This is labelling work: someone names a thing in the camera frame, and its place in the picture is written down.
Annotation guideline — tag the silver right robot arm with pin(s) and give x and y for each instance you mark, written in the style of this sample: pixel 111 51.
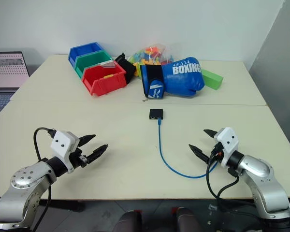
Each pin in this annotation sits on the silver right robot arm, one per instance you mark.
pixel 263 183

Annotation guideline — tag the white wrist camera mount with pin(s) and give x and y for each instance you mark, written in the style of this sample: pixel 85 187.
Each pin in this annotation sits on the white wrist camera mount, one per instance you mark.
pixel 61 142
pixel 228 141

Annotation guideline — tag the clear plastic sheet piece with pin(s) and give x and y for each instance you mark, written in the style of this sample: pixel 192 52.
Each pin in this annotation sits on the clear plastic sheet piece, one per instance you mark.
pixel 108 64

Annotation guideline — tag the open grey laptop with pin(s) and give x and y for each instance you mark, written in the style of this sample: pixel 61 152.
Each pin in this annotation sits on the open grey laptop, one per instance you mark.
pixel 6 72

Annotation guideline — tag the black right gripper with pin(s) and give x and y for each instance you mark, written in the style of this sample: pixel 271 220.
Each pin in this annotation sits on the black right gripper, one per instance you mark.
pixel 217 151

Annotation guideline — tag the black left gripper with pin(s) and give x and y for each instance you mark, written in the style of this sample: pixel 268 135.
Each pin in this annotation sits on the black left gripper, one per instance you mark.
pixel 76 159

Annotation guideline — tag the clear bag of colourful toys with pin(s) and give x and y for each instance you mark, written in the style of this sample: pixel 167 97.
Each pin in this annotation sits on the clear bag of colourful toys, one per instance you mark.
pixel 151 54

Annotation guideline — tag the blue plastic storage bin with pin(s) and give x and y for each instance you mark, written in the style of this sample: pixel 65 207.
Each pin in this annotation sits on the blue plastic storage bin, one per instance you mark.
pixel 83 51

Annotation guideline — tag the green plastic storage bin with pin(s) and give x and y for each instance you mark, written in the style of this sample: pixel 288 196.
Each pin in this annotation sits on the green plastic storage bin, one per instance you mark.
pixel 90 60

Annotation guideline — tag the small black adapter box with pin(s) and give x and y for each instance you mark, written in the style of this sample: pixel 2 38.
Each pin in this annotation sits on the small black adapter box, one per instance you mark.
pixel 156 112

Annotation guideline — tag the green rectangular block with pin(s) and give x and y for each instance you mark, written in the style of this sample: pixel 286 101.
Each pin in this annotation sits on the green rectangular block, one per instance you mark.
pixel 212 78

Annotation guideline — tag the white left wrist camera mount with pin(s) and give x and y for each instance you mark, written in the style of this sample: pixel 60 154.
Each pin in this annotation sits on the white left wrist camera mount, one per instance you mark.
pixel 61 142

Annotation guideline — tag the small yellow piece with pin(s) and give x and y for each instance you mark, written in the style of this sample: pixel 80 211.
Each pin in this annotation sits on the small yellow piece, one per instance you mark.
pixel 108 76

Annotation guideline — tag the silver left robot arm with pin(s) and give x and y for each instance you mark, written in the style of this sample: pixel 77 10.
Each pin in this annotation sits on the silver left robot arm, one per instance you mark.
pixel 21 183

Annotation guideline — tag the red plastic storage bin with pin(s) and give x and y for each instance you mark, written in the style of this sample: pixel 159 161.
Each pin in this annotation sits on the red plastic storage bin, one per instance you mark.
pixel 106 83

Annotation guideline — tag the black fabric wrap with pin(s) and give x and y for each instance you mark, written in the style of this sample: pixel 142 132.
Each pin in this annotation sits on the black fabric wrap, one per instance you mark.
pixel 125 66

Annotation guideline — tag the blue boxing glove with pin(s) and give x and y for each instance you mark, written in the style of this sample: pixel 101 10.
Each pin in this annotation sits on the blue boxing glove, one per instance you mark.
pixel 181 78

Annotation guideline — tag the dark rounded shape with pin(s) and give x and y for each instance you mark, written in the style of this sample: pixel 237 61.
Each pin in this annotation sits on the dark rounded shape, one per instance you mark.
pixel 189 221

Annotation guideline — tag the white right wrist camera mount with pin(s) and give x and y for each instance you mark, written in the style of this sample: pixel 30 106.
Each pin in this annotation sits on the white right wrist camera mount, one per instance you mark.
pixel 228 141

